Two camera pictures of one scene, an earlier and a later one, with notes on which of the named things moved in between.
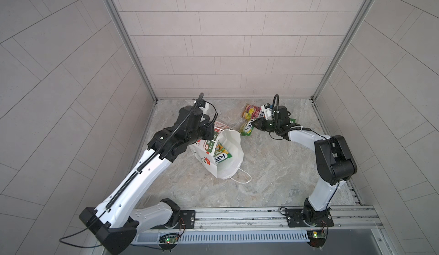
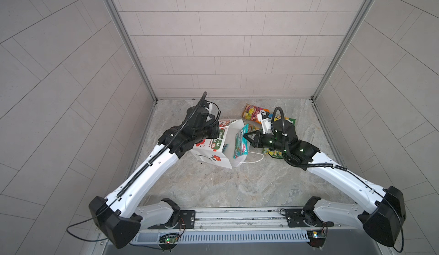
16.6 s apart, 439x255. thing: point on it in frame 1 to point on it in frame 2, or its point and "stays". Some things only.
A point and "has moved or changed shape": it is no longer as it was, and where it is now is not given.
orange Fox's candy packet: x=251 y=112 stays
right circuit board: x=316 y=238 stays
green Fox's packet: x=221 y=153 to x=274 y=153
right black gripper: x=262 y=126 to x=258 y=138
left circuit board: x=168 y=239 stays
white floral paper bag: x=229 y=138 has moved or changed shape
